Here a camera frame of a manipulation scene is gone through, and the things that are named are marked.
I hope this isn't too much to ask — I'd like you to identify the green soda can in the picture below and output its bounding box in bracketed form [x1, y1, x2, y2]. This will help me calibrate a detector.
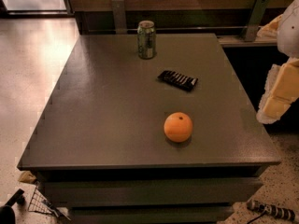
[137, 21, 156, 60]

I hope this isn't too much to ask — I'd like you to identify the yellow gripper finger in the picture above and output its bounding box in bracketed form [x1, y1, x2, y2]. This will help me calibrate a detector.
[257, 15, 282, 38]
[256, 58, 299, 124]

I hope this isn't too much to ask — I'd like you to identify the grey drawer cabinet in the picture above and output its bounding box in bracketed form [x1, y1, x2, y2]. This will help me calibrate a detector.
[36, 166, 269, 224]

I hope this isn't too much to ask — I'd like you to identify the black chocolate rxbar wrapper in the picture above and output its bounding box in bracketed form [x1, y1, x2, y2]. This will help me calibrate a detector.
[158, 70, 198, 91]

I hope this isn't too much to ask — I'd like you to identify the crumpled tan paper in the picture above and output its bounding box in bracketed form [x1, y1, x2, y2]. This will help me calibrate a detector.
[18, 171, 36, 184]

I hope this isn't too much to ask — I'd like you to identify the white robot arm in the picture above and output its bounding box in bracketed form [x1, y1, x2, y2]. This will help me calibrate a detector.
[256, 0, 299, 124]

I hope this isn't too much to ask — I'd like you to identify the right metal bracket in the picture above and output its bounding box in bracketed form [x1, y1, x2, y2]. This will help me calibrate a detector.
[241, 0, 270, 42]

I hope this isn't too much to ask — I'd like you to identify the grey power strip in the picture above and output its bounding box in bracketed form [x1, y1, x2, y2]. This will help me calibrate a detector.
[247, 200, 299, 222]

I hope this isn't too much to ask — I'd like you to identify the metal bracket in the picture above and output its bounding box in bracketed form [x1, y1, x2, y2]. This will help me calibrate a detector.
[112, 0, 127, 35]
[241, 0, 270, 42]

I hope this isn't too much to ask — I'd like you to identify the black object floor corner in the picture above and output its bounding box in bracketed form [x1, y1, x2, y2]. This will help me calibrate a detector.
[0, 189, 25, 224]

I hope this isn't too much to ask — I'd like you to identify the wire mesh basket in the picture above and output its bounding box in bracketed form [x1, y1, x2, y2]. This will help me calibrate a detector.
[28, 187, 71, 220]

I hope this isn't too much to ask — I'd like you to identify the left metal bracket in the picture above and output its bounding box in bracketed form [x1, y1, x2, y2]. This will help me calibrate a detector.
[112, 0, 127, 35]

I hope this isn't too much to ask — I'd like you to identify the orange fruit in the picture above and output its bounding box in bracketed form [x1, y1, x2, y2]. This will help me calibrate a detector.
[164, 112, 193, 143]

